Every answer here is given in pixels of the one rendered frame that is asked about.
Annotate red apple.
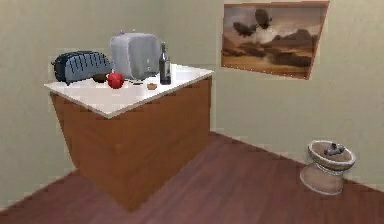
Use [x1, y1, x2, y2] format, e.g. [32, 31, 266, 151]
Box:
[106, 71, 126, 90]

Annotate grey box-shaped appliance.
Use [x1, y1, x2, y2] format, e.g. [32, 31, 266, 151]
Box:
[109, 30, 163, 81]

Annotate beige round bin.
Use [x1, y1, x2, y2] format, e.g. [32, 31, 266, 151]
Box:
[299, 139, 357, 196]

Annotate framed brown landscape picture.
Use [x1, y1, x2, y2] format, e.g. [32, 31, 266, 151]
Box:
[220, 0, 331, 81]

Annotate dark brown round object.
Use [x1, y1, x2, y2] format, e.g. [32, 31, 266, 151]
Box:
[92, 73, 108, 84]

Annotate black and grey toaster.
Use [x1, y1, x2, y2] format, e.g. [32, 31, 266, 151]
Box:
[50, 50, 113, 86]

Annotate grey crumpled object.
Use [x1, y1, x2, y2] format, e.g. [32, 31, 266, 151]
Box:
[323, 142, 346, 157]

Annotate brown cupboard with white top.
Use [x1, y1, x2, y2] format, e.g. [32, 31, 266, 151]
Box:
[43, 63, 215, 213]

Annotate dark glass bottle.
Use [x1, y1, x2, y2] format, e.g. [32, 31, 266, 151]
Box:
[158, 41, 172, 86]

